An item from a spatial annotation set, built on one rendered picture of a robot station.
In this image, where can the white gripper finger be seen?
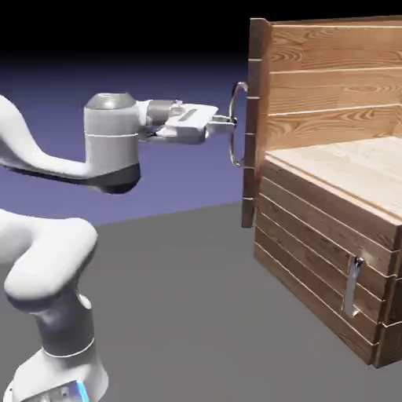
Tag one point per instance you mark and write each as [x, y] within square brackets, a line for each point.
[220, 128]
[223, 118]

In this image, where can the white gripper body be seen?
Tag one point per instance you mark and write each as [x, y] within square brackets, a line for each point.
[191, 125]

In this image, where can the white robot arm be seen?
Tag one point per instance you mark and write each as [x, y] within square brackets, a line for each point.
[110, 135]

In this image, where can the tall wooden cabinet door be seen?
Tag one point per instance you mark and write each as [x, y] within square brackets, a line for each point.
[255, 125]

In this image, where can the light wooden cabinet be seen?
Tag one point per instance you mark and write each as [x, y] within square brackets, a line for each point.
[333, 47]

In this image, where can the wide wooden cabinet door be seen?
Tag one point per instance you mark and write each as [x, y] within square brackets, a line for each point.
[307, 251]

